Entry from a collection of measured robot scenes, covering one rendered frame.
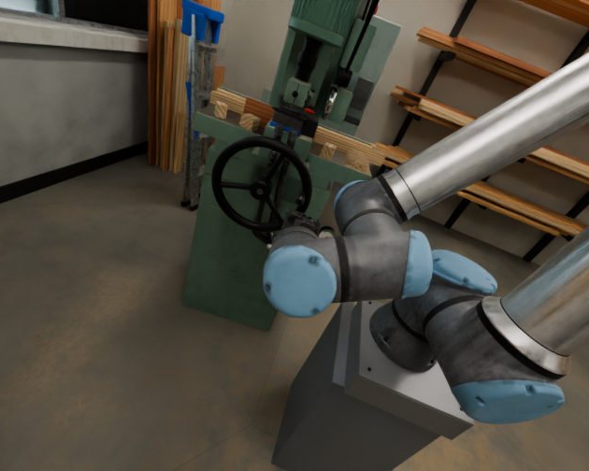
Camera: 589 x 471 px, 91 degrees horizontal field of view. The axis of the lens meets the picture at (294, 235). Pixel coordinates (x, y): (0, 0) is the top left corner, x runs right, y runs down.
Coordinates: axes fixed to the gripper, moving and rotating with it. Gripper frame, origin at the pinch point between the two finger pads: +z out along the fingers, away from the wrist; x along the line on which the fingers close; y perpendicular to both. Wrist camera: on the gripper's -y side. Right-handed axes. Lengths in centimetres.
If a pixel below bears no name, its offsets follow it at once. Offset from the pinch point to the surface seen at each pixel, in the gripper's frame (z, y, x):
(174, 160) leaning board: 169, -8, 97
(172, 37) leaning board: 142, 69, 106
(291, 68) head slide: 44, 48, 17
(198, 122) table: 28, 19, 38
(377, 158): 42, 29, -23
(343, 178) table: 29.1, 18.2, -11.9
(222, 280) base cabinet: 50, -40, 19
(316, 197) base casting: 32.5, 8.9, -5.9
